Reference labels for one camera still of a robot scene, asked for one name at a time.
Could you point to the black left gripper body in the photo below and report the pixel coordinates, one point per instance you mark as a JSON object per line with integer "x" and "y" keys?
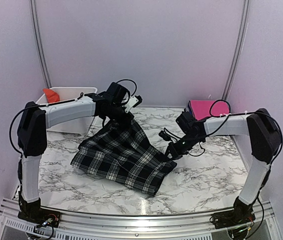
{"x": 114, "y": 113}

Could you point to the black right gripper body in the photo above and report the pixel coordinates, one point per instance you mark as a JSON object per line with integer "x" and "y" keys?
{"x": 181, "y": 150}

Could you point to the black white plaid skirt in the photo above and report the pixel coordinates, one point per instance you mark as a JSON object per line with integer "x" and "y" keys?
{"x": 123, "y": 153}

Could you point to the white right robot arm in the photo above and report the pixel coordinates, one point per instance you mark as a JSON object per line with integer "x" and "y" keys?
{"x": 266, "y": 142}

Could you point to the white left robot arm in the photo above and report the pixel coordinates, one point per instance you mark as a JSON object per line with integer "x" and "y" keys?
{"x": 32, "y": 135}

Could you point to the white plastic laundry bin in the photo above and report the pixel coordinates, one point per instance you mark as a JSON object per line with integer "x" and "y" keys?
{"x": 75, "y": 116}

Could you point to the pink folded garment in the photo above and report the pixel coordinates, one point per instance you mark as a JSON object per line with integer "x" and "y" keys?
{"x": 201, "y": 109}

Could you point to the orange garment in bin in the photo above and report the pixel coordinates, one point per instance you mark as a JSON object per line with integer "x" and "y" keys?
{"x": 51, "y": 95}

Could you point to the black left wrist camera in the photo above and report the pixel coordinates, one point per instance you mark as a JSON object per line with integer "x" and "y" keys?
{"x": 116, "y": 93}

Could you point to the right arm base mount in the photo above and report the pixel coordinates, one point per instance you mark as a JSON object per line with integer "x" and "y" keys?
{"x": 230, "y": 218}

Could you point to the right aluminium corner post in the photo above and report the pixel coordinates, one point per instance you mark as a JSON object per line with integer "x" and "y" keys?
{"x": 244, "y": 21}

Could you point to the aluminium corner post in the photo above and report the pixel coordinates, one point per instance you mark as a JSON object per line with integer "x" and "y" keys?
{"x": 39, "y": 43}
{"x": 244, "y": 21}

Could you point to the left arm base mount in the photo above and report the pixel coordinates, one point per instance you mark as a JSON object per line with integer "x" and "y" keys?
{"x": 39, "y": 216}

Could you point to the left aluminium corner post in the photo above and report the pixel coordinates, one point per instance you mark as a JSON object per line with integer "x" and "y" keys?
{"x": 39, "y": 43}

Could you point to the aluminium front frame rail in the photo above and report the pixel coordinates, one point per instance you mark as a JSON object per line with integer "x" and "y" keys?
{"x": 188, "y": 226}

